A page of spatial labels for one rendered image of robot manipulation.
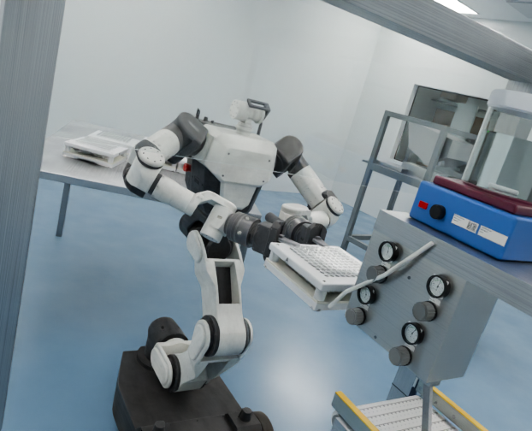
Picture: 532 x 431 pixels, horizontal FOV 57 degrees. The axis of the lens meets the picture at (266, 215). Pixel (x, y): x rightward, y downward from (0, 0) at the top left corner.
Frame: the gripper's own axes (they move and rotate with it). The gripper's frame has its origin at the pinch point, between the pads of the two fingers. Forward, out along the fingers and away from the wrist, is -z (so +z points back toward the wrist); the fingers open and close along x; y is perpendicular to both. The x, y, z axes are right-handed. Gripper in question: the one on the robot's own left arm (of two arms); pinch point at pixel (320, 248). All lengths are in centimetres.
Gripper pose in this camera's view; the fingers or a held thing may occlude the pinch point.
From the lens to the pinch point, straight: 143.4
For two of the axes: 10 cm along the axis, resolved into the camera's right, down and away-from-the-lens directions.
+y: -8.9, -1.2, -4.4
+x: -2.5, 9.4, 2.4
